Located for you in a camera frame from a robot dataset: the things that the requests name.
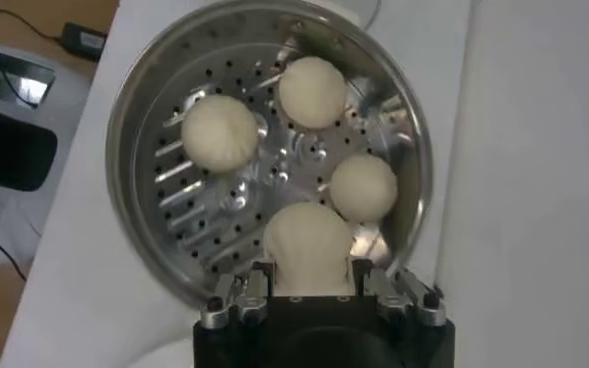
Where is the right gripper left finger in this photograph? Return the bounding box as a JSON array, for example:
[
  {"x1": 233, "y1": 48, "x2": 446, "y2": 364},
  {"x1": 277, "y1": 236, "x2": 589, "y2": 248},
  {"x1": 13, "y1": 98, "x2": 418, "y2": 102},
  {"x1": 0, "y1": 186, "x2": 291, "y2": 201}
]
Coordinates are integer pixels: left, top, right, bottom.
[{"x1": 199, "y1": 259, "x2": 275, "y2": 331}]

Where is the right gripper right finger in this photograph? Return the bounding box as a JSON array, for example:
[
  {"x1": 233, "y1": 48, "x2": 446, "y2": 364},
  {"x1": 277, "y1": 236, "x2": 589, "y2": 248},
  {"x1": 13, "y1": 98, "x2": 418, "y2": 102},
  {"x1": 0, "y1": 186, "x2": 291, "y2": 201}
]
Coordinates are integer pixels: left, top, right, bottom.
[{"x1": 351, "y1": 258, "x2": 448, "y2": 329}]

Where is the white steamed baozi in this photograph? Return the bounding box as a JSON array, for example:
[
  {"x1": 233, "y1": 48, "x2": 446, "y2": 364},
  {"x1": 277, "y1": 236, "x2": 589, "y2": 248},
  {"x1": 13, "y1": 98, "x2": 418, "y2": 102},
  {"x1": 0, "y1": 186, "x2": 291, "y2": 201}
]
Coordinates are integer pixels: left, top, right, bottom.
[
  {"x1": 277, "y1": 55, "x2": 349, "y2": 130},
  {"x1": 262, "y1": 201, "x2": 355, "y2": 297},
  {"x1": 180, "y1": 94, "x2": 260, "y2": 175},
  {"x1": 328, "y1": 152, "x2": 399, "y2": 225}
]

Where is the grey white robot base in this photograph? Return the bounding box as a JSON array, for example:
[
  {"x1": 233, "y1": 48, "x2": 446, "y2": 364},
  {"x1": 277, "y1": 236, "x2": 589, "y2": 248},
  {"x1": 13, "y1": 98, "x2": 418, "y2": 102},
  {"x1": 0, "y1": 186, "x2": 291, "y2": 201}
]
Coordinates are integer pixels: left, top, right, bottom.
[{"x1": 0, "y1": 42, "x2": 93, "y2": 269}]

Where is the perforated steel steamer basket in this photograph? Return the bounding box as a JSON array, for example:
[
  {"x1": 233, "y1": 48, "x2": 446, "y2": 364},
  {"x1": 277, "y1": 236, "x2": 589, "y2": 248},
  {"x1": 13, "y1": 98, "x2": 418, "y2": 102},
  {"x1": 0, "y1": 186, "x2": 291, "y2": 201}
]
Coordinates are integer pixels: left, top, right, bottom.
[{"x1": 104, "y1": 0, "x2": 434, "y2": 306}]

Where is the black power adapter brick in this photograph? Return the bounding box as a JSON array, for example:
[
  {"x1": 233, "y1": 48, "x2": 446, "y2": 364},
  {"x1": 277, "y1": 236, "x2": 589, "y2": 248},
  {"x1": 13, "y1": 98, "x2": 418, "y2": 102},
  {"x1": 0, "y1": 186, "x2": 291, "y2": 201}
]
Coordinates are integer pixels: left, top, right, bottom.
[{"x1": 0, "y1": 7, "x2": 109, "y2": 64}]

